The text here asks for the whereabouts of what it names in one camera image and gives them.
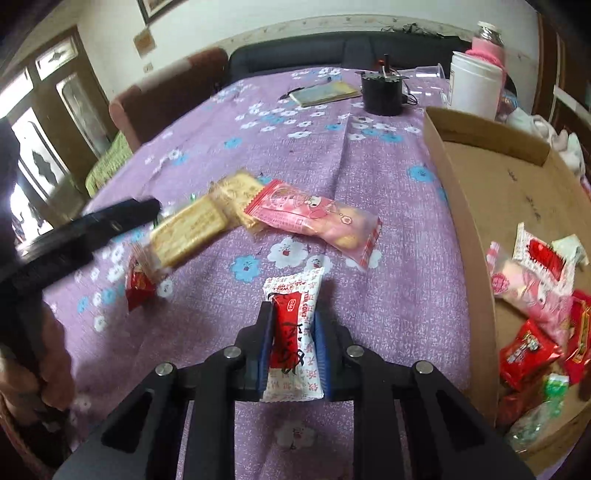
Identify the red foil snack packet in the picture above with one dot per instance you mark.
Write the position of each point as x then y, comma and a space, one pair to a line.
526, 351

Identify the framed wall picture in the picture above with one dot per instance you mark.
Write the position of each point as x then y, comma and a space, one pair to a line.
154, 8

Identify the green cushion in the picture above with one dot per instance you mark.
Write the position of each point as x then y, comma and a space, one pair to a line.
108, 164

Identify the brown wall note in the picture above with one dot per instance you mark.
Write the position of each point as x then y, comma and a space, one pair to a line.
144, 42

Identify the white plastic jar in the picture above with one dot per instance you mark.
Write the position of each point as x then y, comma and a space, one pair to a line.
475, 85

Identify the white and green wrapper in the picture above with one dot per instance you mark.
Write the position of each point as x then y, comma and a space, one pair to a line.
572, 249

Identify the red and yellow snack packet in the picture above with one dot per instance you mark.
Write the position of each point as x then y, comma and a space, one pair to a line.
581, 334

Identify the pale pink snack packet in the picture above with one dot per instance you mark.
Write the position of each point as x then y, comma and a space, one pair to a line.
531, 295

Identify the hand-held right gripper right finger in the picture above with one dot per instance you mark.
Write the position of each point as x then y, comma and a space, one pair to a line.
322, 357

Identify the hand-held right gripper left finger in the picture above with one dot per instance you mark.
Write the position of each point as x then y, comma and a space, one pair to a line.
264, 353

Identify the clear cracker packet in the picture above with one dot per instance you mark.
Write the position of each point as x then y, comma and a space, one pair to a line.
242, 191
189, 230

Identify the clear and green snack packet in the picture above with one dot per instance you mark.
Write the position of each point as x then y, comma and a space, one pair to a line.
531, 422

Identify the white and red snack packet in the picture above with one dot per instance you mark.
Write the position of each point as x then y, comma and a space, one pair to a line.
295, 295
540, 254

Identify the person's left hand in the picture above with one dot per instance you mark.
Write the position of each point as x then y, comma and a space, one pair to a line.
57, 374

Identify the white cloth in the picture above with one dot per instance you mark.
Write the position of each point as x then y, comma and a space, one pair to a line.
549, 131

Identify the clear plastic cup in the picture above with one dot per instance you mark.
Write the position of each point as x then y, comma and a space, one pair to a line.
427, 81

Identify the green wrapped candy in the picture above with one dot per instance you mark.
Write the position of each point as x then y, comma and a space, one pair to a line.
194, 198
555, 388

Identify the brown chair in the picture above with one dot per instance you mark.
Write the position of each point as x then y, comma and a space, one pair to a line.
171, 97

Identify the cardboard box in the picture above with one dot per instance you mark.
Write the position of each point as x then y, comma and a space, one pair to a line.
498, 184

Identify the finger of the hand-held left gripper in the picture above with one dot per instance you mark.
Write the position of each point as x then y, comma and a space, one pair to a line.
127, 214

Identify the purple floral tablecloth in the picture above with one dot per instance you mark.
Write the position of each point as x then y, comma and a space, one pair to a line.
369, 184

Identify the wooden glazed door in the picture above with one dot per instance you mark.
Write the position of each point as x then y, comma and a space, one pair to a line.
51, 120

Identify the pink bottle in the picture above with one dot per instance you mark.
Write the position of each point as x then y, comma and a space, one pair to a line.
488, 44

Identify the crumpled red snack packet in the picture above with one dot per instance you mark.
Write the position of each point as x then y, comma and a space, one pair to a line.
512, 407

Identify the black sofa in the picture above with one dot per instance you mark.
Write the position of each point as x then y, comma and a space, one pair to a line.
300, 53

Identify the small red snack packet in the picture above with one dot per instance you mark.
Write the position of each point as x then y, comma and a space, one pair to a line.
139, 282

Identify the black cylindrical device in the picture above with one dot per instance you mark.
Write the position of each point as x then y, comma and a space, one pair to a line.
383, 92

